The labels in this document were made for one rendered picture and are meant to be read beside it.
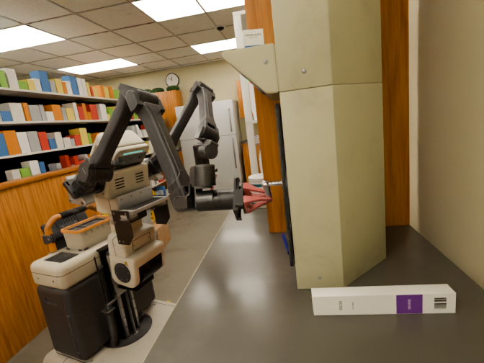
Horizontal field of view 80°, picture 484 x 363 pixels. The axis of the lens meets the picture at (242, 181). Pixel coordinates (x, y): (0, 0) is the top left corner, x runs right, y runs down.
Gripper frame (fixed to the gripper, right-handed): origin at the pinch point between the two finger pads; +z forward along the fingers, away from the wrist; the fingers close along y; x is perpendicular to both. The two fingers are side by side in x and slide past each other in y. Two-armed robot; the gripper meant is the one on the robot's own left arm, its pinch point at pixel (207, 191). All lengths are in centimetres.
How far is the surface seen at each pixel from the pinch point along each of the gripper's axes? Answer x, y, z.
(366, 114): -37, 54, -25
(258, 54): -46, 30, -40
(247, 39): -36, 27, -46
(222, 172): 440, -103, 72
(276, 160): -9.0, 30.0, -12.0
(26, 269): 53, -161, 61
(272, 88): -46, 33, -33
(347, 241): -44, 47, 4
